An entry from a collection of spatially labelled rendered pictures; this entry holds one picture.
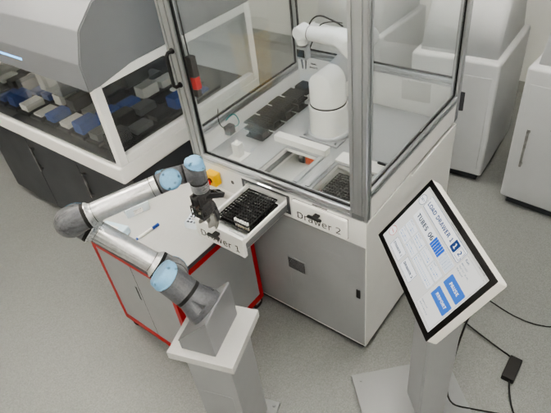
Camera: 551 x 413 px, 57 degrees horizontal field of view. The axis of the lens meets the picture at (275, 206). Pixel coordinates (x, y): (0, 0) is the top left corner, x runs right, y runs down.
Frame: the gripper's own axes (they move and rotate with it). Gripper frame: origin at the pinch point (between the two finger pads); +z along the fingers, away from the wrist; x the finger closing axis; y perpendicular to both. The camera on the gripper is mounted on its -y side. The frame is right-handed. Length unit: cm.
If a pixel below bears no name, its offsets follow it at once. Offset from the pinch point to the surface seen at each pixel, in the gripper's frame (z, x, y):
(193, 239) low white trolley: 20.6, -20.1, -1.3
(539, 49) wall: 55, 41, -353
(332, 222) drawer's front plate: 7, 39, -33
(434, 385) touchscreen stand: 62, 98, -18
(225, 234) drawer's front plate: 5.1, 4.9, -1.1
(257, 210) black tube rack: 6.5, 5.1, -22.2
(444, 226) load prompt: -19, 90, -27
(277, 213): 9.2, 12.7, -27.5
